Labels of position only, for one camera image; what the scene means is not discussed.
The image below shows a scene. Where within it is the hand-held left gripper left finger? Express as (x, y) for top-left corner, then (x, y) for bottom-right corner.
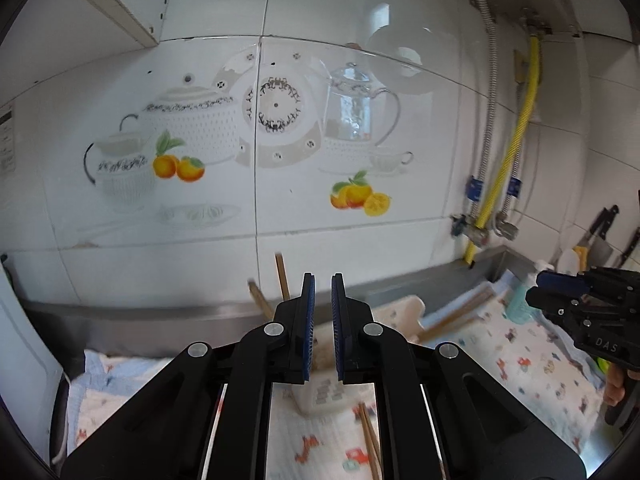
(60, 272), (318, 480)

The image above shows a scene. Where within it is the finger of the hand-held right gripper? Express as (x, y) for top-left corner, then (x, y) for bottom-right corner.
(525, 287), (583, 323)
(536, 270), (593, 297)

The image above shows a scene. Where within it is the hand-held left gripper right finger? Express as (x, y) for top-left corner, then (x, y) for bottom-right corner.
(331, 272), (587, 480)

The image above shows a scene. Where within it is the brown bamboo chopstick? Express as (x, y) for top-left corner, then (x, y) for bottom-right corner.
(356, 402), (377, 480)
(361, 402), (382, 480)
(248, 280), (276, 322)
(273, 252), (291, 304)

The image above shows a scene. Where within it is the cream plastic utensil holder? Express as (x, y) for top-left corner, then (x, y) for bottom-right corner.
(292, 294), (427, 417)

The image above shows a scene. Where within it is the person's right hand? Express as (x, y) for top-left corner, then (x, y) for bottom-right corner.
(603, 364), (626, 407)

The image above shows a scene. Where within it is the white spoon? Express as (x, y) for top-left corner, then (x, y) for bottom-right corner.
(556, 247), (584, 277)

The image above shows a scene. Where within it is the teal soap bottle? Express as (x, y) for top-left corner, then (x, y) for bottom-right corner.
(502, 259), (554, 326)

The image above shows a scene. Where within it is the cartoon printed blanket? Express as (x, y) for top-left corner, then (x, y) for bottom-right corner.
(66, 275), (608, 480)

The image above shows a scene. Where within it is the metal pipe valve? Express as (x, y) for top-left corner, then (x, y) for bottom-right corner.
(494, 210), (521, 242)
(449, 212), (489, 247)

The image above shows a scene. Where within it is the white microwave oven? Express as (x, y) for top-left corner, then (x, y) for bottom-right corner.
(0, 260), (67, 467)

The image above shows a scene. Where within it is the black handled cleaver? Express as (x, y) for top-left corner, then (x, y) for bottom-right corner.
(587, 204), (621, 272)

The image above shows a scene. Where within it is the black handled knife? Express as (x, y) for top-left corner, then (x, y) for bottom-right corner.
(612, 227), (640, 269)

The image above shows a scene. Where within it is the short metal flexible hose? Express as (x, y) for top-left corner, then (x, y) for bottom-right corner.
(500, 110), (541, 222)

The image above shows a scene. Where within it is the yellow gas hose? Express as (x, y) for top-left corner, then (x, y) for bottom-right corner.
(462, 35), (544, 267)

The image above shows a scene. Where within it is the long metal flexible hose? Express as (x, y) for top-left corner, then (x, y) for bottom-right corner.
(467, 0), (499, 227)

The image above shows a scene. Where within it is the wall notice sticker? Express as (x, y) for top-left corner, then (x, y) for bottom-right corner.
(0, 102), (16, 177)

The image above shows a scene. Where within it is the kitchen wall cabinet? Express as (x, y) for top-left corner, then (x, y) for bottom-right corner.
(52, 0), (162, 52)

